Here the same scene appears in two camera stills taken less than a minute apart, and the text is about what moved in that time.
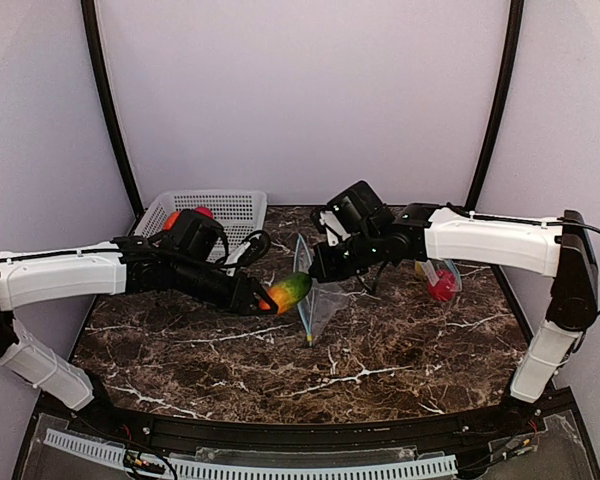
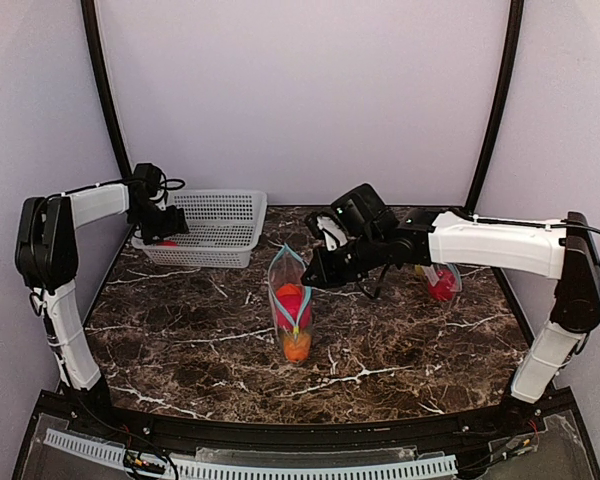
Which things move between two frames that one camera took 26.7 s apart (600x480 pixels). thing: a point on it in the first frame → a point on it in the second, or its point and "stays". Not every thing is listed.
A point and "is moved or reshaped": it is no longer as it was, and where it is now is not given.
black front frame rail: x=303 y=435 stays
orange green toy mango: x=288 y=290 → x=297 y=346
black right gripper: x=323 y=260 stays
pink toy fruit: x=204 y=211 → x=292 y=302
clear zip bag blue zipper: x=323 y=296 → x=291 y=304
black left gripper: x=241 y=293 → x=169 y=225
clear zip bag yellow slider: x=442 y=277 stays
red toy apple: x=446 y=286 stays
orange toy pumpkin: x=170 y=220 is moved or reshaped
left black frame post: x=90 y=12 stays
